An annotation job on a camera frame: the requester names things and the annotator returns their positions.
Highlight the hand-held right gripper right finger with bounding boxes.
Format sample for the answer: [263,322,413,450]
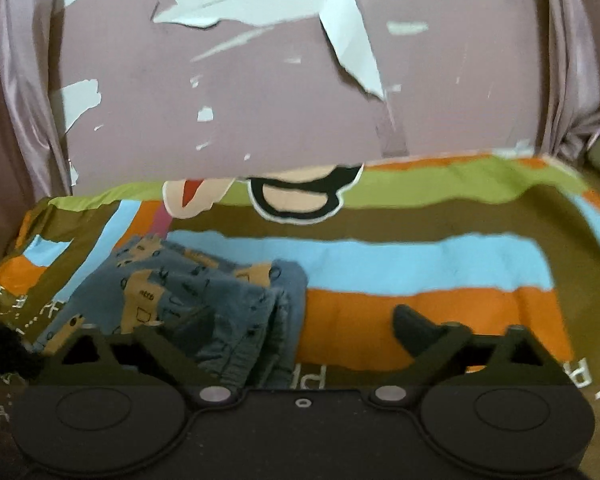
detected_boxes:
[367,304,579,407]

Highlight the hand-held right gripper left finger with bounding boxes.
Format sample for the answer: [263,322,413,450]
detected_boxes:
[42,324,232,406]

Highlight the blue car print pants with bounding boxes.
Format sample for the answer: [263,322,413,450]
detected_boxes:
[32,234,309,391]

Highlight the striped printed bed sheet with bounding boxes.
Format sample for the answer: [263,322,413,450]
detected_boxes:
[0,149,600,480]

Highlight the pink satin curtain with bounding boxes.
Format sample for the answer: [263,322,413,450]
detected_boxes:
[0,0,75,273]
[529,0,600,162]

